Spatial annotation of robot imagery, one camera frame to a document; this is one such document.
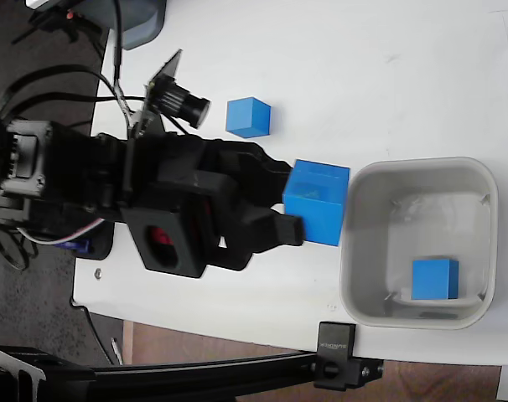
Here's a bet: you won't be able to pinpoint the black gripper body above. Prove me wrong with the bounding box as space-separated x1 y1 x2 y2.
119 132 239 280

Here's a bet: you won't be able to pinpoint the blue cube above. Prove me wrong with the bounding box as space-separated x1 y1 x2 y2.
281 158 351 248
411 258 460 301
225 96 273 138

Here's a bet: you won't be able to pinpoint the grey plastic bin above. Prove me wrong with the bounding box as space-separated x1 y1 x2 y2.
338 156 500 331

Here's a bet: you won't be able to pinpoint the blue connector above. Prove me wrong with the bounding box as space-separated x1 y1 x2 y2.
54 237 91 257

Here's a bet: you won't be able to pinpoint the black table clamp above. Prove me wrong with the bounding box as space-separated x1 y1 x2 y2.
312 321 385 393

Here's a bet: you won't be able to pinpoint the gray-blue container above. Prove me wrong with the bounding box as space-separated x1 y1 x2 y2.
80 0 168 51

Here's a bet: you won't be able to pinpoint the black device with red light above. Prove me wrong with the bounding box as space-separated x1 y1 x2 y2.
10 0 100 45

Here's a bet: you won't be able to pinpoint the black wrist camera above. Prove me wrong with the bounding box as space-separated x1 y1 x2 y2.
143 49 213 137

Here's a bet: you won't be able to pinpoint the white and red wires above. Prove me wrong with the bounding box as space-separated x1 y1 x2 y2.
17 216 105 249

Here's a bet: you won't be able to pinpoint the thin black cable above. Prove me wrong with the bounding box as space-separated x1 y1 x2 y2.
10 92 147 106

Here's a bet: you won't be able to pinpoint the black camera cable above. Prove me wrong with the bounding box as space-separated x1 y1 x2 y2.
110 0 137 126

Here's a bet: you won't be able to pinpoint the flat black cable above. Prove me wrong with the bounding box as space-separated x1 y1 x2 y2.
0 62 117 111

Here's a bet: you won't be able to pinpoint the black cable loop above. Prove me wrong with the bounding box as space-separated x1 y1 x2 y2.
0 225 40 272

